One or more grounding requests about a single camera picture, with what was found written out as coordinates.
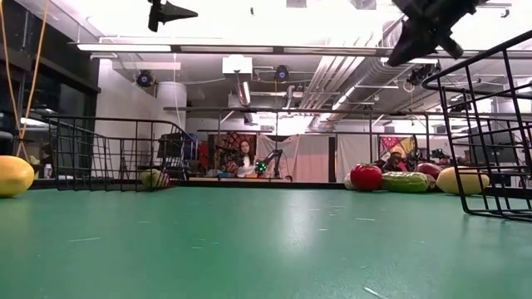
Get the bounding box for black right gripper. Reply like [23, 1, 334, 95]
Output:
[386, 0, 490, 67]

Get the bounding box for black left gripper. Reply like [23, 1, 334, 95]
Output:
[147, 0, 199, 33]

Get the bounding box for green striped cucumber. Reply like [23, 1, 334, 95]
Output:
[381, 170, 430, 194]

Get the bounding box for red tomato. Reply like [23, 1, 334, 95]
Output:
[349, 163, 384, 193]

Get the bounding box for pale yellow oval fruit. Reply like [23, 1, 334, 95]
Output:
[435, 165, 491, 197]

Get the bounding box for yellow-orange oval fruit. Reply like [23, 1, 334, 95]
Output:
[0, 154, 36, 199]

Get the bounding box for green pink round produce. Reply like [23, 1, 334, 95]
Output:
[140, 168, 170, 190]

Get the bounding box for long ceiling light strip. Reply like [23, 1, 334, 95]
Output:
[68, 40, 532, 59]

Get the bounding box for white ceiling box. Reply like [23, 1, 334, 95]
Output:
[221, 54, 254, 76]

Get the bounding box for silver ventilation ducts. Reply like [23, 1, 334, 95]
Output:
[298, 16, 416, 125]

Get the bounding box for colourful patterned tapestry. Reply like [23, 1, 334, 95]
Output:
[212, 131, 258, 175]
[378, 135, 418, 162]

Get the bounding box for person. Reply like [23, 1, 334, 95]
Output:
[384, 149, 412, 173]
[235, 140, 258, 179]

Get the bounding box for dark red pepper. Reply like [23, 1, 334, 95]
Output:
[415, 162, 444, 180]

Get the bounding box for white curtain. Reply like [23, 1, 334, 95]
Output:
[334, 133, 382, 183]
[254, 133, 333, 184]

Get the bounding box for black ceiling camera cluster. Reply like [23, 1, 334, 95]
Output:
[406, 61, 442, 87]

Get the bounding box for blue round ceiling camera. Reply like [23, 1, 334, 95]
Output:
[136, 69, 155, 89]
[273, 64, 291, 83]

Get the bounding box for black horizontal rail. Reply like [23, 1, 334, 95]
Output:
[163, 105, 532, 118]

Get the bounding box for yellow rope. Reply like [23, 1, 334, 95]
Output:
[0, 0, 51, 161]

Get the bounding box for black wire basket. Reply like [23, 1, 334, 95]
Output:
[421, 29, 532, 222]
[44, 115, 193, 193]

